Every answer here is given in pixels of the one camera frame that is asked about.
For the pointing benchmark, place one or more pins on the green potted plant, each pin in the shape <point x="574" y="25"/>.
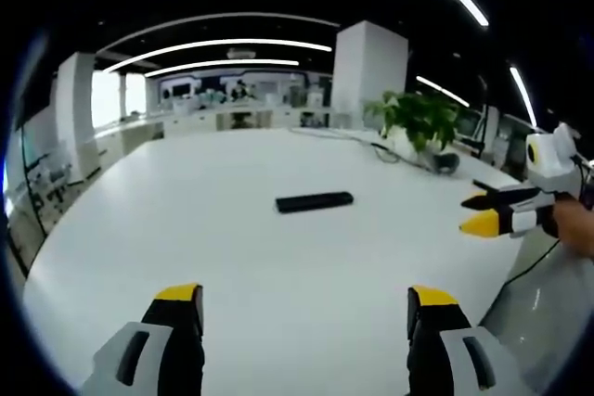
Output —
<point x="417" y="120"/>

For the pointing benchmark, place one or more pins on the dark round device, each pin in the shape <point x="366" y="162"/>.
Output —
<point x="446" y="162"/>

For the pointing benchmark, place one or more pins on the person's right hand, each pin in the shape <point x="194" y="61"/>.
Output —
<point x="575" y="224"/>

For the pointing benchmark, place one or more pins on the white counter with cabinets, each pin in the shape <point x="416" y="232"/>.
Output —
<point x="223" y="118"/>

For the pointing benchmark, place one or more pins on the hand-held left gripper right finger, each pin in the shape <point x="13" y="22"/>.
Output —
<point x="445" y="349"/>

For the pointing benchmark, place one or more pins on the white square pillar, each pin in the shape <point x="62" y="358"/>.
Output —
<point x="369" y="73"/>
<point x="76" y="108"/>

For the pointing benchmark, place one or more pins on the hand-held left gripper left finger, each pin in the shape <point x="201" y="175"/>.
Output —
<point x="160" y="349"/>

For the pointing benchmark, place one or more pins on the black remote control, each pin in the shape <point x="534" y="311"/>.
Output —
<point x="314" y="201"/>

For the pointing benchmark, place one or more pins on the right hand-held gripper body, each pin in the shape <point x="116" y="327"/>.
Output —
<point x="552" y="164"/>

